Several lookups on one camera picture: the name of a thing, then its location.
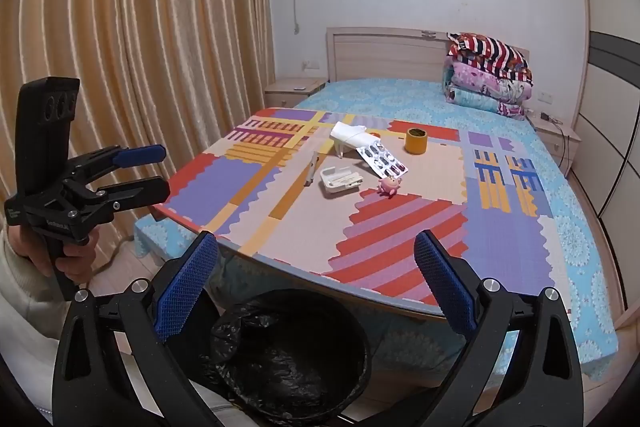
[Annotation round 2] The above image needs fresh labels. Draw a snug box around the silver pill blister pack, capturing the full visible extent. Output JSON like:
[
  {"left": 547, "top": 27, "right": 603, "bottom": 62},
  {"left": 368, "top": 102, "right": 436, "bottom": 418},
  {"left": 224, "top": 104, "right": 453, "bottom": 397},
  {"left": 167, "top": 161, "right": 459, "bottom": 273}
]
[{"left": 355, "top": 142, "right": 410, "bottom": 180}]

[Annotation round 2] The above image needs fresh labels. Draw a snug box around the person's left hand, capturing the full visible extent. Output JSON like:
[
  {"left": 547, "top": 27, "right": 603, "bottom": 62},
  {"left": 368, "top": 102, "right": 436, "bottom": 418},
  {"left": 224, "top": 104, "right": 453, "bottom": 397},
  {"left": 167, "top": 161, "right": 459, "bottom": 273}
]
[{"left": 9, "top": 229, "right": 99, "bottom": 283}]

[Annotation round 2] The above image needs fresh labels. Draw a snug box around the white paper tube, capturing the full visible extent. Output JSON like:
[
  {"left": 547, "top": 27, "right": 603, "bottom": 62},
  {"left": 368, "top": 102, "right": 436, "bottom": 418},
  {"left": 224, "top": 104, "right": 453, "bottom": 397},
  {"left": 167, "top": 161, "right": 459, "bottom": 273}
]
[{"left": 336, "top": 132, "right": 382, "bottom": 158}]

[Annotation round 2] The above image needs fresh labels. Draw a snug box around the beige striped curtain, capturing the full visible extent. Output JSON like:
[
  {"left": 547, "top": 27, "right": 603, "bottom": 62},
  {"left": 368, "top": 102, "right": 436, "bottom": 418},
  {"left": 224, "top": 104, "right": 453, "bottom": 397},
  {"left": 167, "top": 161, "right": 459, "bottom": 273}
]
[{"left": 0, "top": 0, "right": 277, "bottom": 288}]

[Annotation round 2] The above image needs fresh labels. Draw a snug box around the open white box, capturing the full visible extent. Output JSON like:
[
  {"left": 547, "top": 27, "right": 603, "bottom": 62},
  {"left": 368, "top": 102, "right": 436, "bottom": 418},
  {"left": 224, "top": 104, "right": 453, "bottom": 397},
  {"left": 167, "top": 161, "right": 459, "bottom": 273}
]
[{"left": 320, "top": 164, "right": 365, "bottom": 198}]

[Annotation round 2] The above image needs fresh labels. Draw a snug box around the wooden bed headboard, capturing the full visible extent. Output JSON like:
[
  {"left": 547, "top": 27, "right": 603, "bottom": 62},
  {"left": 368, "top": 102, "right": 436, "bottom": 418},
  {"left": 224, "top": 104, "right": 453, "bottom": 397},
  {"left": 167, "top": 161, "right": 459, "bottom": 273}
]
[{"left": 326, "top": 27, "right": 531, "bottom": 84}]

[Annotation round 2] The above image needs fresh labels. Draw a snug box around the colourful foam mat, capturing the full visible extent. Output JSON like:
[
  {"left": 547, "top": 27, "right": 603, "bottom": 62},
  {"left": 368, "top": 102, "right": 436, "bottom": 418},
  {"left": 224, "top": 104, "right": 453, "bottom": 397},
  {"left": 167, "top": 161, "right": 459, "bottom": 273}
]
[{"left": 155, "top": 107, "right": 557, "bottom": 308}]

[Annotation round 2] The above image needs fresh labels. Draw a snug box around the person's white jacket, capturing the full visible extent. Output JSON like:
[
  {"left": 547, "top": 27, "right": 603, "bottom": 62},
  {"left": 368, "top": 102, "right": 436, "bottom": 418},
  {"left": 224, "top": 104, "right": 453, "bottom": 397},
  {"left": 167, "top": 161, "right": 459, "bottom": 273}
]
[{"left": 190, "top": 377, "right": 241, "bottom": 427}]

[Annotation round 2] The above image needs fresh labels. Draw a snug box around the teal printed folded blanket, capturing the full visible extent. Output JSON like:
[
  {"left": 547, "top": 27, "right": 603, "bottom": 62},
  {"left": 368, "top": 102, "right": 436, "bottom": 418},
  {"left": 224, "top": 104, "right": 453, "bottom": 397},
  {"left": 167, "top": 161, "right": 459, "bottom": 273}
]
[{"left": 446, "top": 86, "right": 528, "bottom": 122}]

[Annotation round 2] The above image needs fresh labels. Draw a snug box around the grey-edged table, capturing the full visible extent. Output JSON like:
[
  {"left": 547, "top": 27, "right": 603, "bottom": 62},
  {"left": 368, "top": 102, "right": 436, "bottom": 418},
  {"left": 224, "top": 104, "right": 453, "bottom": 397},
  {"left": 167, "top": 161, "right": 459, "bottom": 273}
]
[{"left": 155, "top": 202, "right": 551, "bottom": 323}]

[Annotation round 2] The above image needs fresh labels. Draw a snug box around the pink pig toy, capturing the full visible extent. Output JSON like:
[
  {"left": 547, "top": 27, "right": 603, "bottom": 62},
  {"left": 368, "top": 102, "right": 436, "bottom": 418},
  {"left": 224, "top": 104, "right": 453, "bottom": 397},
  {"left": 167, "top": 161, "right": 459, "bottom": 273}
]
[{"left": 376, "top": 174, "right": 404, "bottom": 198}]

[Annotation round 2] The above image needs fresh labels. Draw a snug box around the person's left forearm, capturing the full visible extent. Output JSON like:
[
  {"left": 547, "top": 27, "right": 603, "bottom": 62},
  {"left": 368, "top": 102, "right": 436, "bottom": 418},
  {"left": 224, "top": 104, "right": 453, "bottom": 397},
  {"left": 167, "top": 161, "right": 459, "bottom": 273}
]
[{"left": 0, "top": 232, "right": 76, "bottom": 348}]

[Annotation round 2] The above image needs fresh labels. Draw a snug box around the white pen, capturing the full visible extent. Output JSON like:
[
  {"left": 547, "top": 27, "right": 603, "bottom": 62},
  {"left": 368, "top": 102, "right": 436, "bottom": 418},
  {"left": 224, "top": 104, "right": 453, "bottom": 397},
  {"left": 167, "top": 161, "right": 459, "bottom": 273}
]
[{"left": 304, "top": 150, "right": 321, "bottom": 187}]

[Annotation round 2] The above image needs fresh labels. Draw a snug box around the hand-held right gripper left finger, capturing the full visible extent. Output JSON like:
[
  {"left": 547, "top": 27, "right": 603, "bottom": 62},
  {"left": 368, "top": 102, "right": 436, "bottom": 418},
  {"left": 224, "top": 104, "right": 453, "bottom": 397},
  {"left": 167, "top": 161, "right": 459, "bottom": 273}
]
[{"left": 52, "top": 232, "right": 227, "bottom": 427}]

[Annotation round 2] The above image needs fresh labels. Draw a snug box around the black trash bin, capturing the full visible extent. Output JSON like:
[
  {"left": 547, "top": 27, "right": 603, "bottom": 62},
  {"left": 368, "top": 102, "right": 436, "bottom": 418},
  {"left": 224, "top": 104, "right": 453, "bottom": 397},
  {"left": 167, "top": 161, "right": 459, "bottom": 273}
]
[{"left": 210, "top": 288, "right": 374, "bottom": 424}]

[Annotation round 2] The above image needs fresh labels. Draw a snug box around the pink floral folded blanket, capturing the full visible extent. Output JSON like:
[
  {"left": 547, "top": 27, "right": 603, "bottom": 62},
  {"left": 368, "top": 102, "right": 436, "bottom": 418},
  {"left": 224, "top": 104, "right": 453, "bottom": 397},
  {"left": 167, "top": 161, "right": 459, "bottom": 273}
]
[{"left": 442, "top": 60, "right": 535, "bottom": 106}]

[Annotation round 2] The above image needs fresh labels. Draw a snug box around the blue floral bed sheet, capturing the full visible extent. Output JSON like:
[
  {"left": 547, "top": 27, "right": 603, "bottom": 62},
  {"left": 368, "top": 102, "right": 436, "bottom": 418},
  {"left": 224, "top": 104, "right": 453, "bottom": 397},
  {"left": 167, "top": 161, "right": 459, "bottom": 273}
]
[{"left": 132, "top": 77, "right": 622, "bottom": 380}]

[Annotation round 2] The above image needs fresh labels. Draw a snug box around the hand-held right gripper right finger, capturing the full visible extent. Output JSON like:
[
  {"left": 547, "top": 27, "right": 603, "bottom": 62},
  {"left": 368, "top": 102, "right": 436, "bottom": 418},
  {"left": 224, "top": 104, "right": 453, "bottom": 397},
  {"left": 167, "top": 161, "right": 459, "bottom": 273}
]
[{"left": 380, "top": 230, "right": 584, "bottom": 427}]

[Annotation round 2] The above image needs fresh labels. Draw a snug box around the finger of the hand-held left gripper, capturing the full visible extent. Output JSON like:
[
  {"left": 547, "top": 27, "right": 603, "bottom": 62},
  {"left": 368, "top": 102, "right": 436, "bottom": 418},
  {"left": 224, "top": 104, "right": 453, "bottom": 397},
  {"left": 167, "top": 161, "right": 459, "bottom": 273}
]
[
  {"left": 66, "top": 144, "right": 168, "bottom": 184},
  {"left": 75, "top": 176, "right": 171, "bottom": 213}
]

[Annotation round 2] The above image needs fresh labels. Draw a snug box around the yellow tape roll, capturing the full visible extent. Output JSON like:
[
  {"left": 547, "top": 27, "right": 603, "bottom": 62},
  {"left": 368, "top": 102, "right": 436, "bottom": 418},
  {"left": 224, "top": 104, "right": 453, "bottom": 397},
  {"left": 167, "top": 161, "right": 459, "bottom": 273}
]
[{"left": 404, "top": 127, "right": 430, "bottom": 156}]

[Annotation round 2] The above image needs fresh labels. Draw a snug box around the beige wardrobe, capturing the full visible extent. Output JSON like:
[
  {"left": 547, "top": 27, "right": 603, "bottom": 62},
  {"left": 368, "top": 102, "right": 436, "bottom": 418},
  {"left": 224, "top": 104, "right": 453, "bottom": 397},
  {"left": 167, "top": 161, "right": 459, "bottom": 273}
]
[{"left": 571, "top": 0, "right": 640, "bottom": 325}]

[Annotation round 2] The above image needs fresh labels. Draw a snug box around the wooden bedside table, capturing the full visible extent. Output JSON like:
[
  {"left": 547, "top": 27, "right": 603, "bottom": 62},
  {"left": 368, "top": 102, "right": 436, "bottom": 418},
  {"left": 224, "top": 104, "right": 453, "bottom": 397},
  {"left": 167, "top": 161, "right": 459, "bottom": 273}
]
[
  {"left": 264, "top": 78, "right": 329, "bottom": 109},
  {"left": 526, "top": 113, "right": 584, "bottom": 178}
]

